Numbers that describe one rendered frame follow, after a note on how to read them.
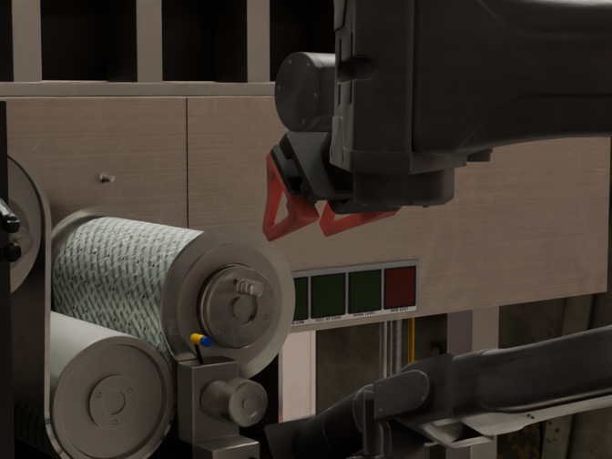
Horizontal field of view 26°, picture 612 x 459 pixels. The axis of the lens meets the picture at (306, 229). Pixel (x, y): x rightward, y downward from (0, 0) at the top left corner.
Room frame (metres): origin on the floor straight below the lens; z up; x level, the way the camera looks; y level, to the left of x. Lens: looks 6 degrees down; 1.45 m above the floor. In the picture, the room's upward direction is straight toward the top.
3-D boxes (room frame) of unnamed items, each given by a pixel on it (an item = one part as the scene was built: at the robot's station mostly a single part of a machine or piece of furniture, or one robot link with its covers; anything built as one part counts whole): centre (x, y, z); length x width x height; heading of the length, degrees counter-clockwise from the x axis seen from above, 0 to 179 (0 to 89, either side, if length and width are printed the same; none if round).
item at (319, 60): (0.95, -0.06, 1.44); 0.12 x 0.12 x 0.09; 35
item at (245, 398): (1.13, 0.05, 1.18); 0.04 x 0.02 x 0.04; 126
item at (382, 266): (1.70, -0.05, 1.19); 0.25 x 0.01 x 0.07; 126
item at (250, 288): (1.18, 0.05, 1.27); 0.03 x 0.01 x 0.01; 36
